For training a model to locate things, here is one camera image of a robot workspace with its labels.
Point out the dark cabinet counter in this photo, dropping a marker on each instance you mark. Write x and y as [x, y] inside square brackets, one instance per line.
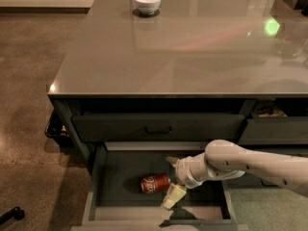
[190, 56]

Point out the dark drawer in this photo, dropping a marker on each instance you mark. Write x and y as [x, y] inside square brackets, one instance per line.
[282, 130]
[157, 127]

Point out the open middle drawer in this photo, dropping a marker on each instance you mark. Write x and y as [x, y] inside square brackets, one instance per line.
[116, 202]

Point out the dark top left drawer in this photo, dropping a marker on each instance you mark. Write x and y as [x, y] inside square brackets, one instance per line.
[157, 127]

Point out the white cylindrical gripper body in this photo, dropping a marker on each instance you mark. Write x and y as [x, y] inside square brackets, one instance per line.
[182, 171]

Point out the dark top right drawer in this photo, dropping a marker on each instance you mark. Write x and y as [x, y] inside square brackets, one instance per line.
[282, 130]

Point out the red coke can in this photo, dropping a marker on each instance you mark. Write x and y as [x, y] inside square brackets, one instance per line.
[155, 183]

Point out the black bin beside cabinet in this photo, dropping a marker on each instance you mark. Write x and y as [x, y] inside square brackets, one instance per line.
[56, 131]

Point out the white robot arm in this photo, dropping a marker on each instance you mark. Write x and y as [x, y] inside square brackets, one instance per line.
[222, 160]

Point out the black object on floor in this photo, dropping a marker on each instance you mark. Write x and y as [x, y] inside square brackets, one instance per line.
[16, 212]

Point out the snack bag in drawer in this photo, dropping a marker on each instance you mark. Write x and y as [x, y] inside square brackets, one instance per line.
[267, 109]

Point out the white ceramic bowl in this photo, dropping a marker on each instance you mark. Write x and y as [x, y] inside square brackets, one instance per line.
[147, 7]

